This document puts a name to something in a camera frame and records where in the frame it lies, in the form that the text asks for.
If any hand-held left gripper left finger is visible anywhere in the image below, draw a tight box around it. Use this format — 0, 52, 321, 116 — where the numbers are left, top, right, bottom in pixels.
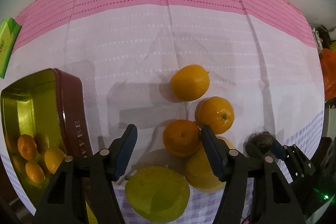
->
32, 123, 138, 224

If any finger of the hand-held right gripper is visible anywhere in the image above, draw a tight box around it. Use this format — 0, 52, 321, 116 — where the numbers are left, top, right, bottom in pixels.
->
262, 132, 315, 184
245, 143, 264, 159

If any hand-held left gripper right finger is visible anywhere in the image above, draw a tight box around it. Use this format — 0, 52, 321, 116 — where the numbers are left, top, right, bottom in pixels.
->
200, 125, 306, 224

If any dark brown passion fruit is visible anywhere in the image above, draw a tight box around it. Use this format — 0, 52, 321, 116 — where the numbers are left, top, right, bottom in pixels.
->
251, 133, 273, 153

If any pale yellow pear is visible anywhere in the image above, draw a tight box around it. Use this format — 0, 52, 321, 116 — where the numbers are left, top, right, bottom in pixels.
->
184, 136, 237, 191

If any small mandarin orange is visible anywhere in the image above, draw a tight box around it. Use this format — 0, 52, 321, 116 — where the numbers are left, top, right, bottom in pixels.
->
195, 96, 235, 135
25, 161, 46, 185
170, 64, 210, 102
17, 134, 38, 161
162, 119, 202, 157

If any green pear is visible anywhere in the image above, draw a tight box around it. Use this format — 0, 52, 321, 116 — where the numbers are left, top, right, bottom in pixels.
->
125, 166, 190, 221

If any smooth yellow-orange citrus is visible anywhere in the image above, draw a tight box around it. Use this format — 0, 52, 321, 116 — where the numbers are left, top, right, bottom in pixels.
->
44, 147, 67, 174

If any red and gold tin box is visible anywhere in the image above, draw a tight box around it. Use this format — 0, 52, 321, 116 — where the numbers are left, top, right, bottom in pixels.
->
0, 68, 97, 224

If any orange plastic bag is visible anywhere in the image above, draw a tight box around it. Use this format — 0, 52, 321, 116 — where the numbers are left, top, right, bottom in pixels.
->
322, 48, 336, 101

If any pink and purple checked tablecloth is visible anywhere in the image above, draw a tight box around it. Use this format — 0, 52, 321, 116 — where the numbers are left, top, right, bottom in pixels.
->
0, 0, 326, 224

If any shiny clear wrapper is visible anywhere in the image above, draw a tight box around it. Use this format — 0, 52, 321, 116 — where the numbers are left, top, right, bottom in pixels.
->
311, 26, 331, 54

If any green tissue pack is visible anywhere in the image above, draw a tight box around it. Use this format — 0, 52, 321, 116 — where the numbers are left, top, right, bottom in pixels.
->
0, 17, 22, 79

